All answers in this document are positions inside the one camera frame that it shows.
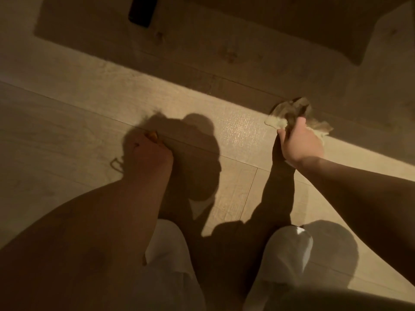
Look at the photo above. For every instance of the person's right hand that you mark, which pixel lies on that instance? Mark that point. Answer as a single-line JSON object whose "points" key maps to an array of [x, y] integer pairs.
{"points": [[303, 144]]}

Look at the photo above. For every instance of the person's left hand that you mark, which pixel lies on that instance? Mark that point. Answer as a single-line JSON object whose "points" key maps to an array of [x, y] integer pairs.
{"points": [[149, 158]]}

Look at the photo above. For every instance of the person's left fingers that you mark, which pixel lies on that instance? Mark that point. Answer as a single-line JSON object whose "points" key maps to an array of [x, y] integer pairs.
{"points": [[146, 142]]}

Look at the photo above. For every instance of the person's right fingers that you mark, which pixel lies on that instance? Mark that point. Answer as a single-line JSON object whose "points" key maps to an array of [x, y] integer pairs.
{"points": [[285, 135]]}

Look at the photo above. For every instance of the small orange scrap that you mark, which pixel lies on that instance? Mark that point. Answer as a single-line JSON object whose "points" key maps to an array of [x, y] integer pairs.
{"points": [[151, 135]]}

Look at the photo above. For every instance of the white tissue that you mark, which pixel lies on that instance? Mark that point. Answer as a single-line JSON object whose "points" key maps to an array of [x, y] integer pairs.
{"points": [[293, 110]]}

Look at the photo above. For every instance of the person's left forearm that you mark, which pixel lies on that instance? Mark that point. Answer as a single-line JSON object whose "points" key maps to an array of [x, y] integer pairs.
{"points": [[87, 236]]}

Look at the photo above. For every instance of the person's right forearm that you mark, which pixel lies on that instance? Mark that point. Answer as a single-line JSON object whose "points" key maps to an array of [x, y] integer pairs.
{"points": [[366, 204]]}

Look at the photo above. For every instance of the white trousers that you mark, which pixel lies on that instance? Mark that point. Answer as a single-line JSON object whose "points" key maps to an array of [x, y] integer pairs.
{"points": [[168, 259]]}

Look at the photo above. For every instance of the black phone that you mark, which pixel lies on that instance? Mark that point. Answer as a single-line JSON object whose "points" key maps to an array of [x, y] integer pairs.
{"points": [[142, 11]]}

